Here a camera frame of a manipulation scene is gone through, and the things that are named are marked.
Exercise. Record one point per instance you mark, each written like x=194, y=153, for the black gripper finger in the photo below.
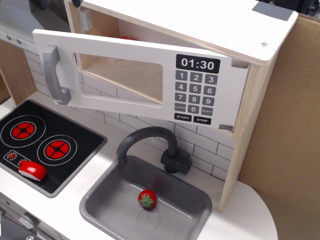
x=41, y=4
x=77, y=3

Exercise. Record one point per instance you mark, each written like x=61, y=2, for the grey microwave door handle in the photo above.
x=50, y=60

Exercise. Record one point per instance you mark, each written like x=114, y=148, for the white microwave door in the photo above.
x=153, y=80

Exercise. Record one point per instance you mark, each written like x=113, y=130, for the white wooden toy microwave cabinet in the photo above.
x=228, y=26

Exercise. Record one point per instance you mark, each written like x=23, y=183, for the white door latch block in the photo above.
x=85, y=19

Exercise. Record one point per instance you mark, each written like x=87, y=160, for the grey toy range hood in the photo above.
x=19, y=18

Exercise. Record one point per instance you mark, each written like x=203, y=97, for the red orange toy food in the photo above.
x=127, y=38

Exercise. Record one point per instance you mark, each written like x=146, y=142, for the black toy stovetop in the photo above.
x=32, y=132

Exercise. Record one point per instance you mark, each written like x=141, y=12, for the red white toy sushi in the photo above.
x=32, y=170

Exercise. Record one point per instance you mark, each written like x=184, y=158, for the dark grey toy faucet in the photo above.
x=162, y=139

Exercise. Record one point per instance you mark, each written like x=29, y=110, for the grey tape patch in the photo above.
x=273, y=11

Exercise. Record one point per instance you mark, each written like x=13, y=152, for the grey toy sink basin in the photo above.
x=112, y=204

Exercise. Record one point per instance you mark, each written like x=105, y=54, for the red toy strawberry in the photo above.
x=147, y=199

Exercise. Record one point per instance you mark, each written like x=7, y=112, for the brown cardboard panel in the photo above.
x=282, y=162

